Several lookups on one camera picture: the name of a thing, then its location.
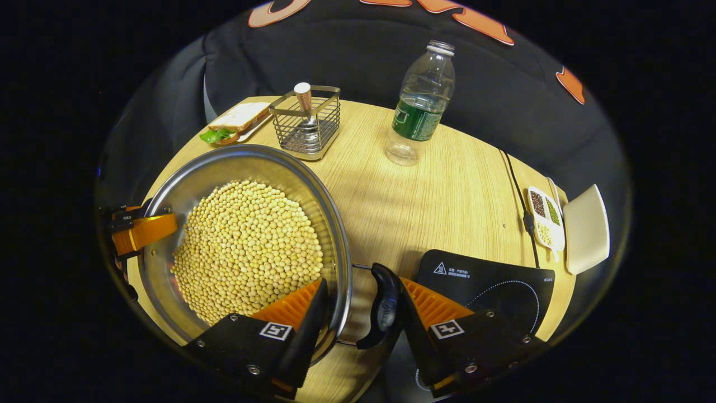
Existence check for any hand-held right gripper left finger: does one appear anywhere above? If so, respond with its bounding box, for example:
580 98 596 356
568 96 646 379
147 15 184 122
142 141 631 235
183 278 331 399

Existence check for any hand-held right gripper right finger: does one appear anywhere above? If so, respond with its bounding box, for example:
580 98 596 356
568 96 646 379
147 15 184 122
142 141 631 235
398 277 546 398

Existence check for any black induction cooktop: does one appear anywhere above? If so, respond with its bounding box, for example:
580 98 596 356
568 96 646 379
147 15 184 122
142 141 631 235
415 249 556 392

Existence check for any pile of yellow soybeans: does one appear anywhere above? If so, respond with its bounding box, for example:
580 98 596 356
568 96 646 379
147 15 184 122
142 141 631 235
171 179 325 326

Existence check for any steel pot with black handle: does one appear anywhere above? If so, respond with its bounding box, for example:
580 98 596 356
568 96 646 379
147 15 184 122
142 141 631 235
137 144 403 364

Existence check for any sandwich on white plate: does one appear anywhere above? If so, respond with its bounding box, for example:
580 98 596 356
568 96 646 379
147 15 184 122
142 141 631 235
200 102 273 146

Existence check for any white divided dish of beans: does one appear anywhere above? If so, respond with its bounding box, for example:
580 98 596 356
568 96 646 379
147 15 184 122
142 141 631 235
527 186 566 263

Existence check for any white toaster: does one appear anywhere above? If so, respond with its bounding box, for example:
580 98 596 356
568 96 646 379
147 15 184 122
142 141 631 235
562 184 610 275

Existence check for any clear plastic water bottle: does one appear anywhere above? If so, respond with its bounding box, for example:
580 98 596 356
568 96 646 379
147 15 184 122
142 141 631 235
385 40 456 167

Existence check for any black power cable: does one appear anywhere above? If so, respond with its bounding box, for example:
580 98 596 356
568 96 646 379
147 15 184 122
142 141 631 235
500 148 541 268

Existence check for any wooden-handled tool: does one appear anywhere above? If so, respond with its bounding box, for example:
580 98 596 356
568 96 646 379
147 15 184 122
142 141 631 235
294 82 319 140

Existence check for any metal wire basket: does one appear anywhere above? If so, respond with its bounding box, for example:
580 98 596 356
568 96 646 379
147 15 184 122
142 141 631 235
268 85 341 162

